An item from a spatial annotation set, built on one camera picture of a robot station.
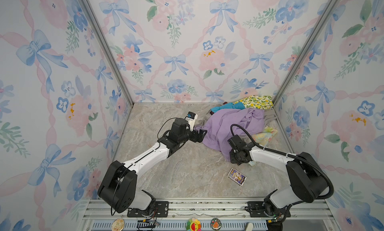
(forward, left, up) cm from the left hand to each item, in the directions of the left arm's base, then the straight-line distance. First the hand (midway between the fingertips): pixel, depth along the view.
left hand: (201, 127), depth 82 cm
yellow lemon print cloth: (+34, -47, -13) cm, 59 cm away
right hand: (-8, -21, -19) cm, 30 cm away
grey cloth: (+26, -53, -19) cm, 63 cm away
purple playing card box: (-20, -21, -19) cm, 35 cm away
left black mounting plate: (-36, +21, -19) cm, 46 cm away
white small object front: (-43, -22, -17) cm, 51 cm away
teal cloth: (+30, -27, -13) cm, 42 cm away
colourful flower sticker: (-42, +4, -18) cm, 46 cm away
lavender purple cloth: (+9, -11, -9) cm, 17 cm away
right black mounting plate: (-36, -27, -18) cm, 48 cm away
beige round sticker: (-42, +39, -20) cm, 61 cm away
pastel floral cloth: (+4, -42, -17) cm, 46 cm away
